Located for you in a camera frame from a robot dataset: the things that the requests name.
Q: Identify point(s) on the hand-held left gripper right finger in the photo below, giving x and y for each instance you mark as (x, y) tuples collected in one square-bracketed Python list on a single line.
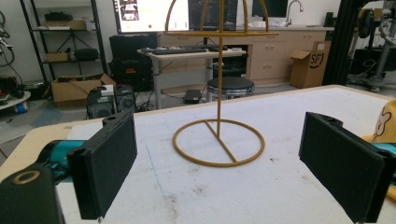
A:
[(339, 165)]

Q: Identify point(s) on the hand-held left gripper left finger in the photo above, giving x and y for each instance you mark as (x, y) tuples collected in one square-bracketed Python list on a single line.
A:
[(102, 168)]

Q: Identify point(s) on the black computer tower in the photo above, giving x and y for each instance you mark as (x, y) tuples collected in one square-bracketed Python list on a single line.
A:
[(125, 99), (99, 107)]

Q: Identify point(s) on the yellow banana toy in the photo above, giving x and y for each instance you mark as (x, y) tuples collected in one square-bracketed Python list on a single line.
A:
[(387, 124)]

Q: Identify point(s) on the small white box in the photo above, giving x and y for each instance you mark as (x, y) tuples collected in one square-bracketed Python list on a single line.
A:
[(107, 90)]

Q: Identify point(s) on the open cardboard box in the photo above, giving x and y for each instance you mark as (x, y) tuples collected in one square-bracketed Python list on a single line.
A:
[(73, 90)]

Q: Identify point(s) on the tall closed cardboard box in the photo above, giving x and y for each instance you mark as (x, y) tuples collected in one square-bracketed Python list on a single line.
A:
[(308, 68)]

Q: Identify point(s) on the stack of black cases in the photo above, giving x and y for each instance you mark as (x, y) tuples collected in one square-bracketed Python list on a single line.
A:
[(130, 62)]

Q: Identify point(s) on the round white table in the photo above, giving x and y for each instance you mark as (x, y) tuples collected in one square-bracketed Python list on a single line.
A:
[(14, 101)]

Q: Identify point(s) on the flat black box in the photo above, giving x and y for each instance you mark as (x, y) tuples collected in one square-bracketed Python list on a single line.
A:
[(192, 96)]

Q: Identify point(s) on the black bag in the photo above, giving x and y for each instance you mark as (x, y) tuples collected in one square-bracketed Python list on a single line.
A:
[(86, 54)]

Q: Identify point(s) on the grey metal equipment stand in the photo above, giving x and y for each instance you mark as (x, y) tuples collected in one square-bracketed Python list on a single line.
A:
[(383, 56)]

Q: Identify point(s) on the small cardboard box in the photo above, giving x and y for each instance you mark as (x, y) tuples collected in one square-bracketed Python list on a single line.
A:
[(57, 57)]

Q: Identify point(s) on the wooden cabinet counter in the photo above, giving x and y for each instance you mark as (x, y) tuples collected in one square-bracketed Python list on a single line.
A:
[(274, 53)]

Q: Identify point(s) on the black metal shelf rack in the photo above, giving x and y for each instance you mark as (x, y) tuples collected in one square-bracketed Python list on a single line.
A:
[(99, 37)]

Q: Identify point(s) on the black round stool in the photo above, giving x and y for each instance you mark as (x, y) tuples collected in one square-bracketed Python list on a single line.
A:
[(232, 85)]

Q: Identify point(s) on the black keyboard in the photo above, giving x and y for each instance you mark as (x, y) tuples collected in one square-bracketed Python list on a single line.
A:
[(179, 50)]

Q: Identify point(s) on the light wooden office desk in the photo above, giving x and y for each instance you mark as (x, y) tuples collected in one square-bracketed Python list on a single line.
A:
[(186, 56)]

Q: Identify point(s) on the flat cardboard box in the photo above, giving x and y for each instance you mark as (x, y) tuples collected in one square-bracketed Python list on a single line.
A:
[(67, 25)]

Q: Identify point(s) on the lit computer monitor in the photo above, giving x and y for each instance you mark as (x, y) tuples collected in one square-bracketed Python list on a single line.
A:
[(146, 15)]

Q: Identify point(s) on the metal faucet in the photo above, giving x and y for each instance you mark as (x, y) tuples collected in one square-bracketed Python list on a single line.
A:
[(289, 12)]

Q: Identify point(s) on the black screen monitor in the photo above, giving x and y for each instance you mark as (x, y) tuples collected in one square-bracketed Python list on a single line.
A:
[(274, 7)]

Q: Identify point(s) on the dark computer monitor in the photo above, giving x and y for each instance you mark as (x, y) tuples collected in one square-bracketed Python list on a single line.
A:
[(214, 12)]

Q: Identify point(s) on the black metal frame post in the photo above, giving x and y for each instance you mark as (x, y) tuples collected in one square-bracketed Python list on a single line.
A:
[(341, 40)]

